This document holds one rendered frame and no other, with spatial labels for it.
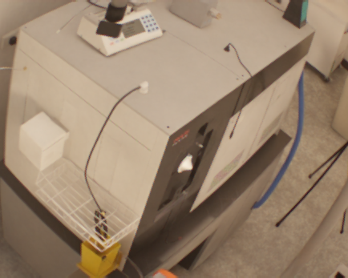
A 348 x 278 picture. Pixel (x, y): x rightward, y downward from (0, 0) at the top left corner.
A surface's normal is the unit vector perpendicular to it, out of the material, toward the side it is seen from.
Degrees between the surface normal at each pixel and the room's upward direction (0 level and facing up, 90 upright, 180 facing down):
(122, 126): 90
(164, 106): 0
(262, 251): 0
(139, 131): 90
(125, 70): 0
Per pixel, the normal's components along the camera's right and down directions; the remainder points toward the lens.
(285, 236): 0.25, -0.72
